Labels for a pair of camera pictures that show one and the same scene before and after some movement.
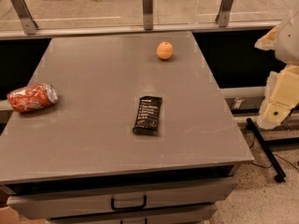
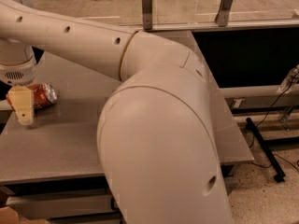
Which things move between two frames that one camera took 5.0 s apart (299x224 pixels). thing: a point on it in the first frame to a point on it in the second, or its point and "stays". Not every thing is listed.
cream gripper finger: x=281 y=97 to x=20 y=95
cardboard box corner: x=10 y=216 stays
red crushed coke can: x=32 y=97 stays
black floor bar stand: x=267 y=151 stays
